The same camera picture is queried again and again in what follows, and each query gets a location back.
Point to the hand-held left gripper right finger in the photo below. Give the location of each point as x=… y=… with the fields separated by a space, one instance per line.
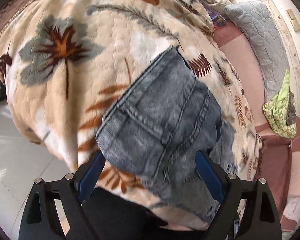
x=210 y=177

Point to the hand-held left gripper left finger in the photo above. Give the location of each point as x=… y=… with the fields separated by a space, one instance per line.
x=91 y=177

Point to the blue denim pants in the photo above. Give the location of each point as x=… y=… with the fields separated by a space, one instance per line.
x=160 y=105

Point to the white cloth on sofa back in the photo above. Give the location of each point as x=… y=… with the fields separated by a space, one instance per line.
x=295 y=206

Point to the green patterned blanket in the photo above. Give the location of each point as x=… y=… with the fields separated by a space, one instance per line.
x=277 y=115

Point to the grey crumpled cloth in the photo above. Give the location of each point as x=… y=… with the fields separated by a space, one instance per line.
x=291 y=110

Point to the pink bed sheet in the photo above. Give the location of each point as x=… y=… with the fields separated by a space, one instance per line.
x=240 y=62

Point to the leaf printed blanket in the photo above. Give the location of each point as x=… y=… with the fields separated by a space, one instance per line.
x=90 y=42

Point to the grey quilted pillow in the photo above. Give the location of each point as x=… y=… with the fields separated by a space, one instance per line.
x=262 y=35

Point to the purple printed packet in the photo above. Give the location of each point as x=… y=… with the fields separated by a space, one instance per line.
x=216 y=17

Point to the gold light switch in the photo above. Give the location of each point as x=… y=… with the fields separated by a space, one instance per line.
x=296 y=25
x=289 y=13

